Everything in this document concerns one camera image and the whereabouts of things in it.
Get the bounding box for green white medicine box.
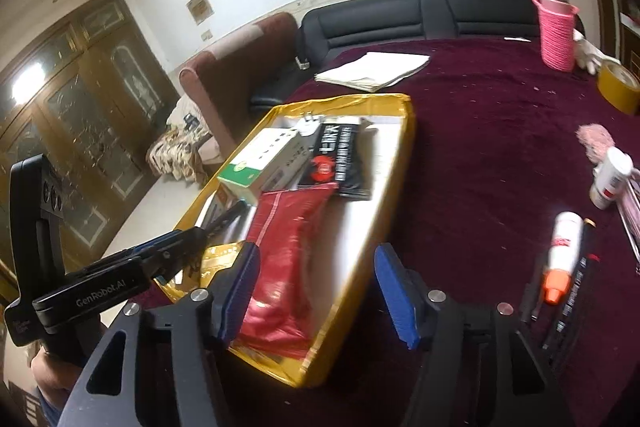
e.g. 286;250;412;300
217;128;309;206

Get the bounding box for black marker yellow cap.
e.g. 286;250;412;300
542;218;600;363

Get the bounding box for red foil packet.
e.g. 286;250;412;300
239;182;337;359

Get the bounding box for black foil snack pouch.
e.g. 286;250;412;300
298;116;371;200

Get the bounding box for white bottle orange cap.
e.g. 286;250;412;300
542;211;584;305

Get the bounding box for white pill bottle red label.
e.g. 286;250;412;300
589;146;634;210

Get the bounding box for yellow foil packet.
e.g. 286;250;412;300
157;241;244;303

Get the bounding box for black marker red cap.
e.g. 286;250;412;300
518;253;548;324

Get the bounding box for person's left hand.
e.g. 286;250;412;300
32;347;82;410

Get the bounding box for patterned bag on floor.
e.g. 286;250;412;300
145;126;212;185

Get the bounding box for maroon armchair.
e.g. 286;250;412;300
178;12;297;157

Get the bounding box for yellow taped cardboard tray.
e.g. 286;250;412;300
152;93;418;389

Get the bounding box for wooden glass door cabinet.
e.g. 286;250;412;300
1;0;178;300

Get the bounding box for white paper booklet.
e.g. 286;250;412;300
314;52;431;93

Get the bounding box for pink fluffy pompom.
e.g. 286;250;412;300
576;124;615;165

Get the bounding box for black leather sofa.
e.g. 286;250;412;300
248;0;539;116

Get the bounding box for yellow tape roll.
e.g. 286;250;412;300
597;61;640;115

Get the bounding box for pink knitted sleeve bottle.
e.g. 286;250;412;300
532;0;579;72

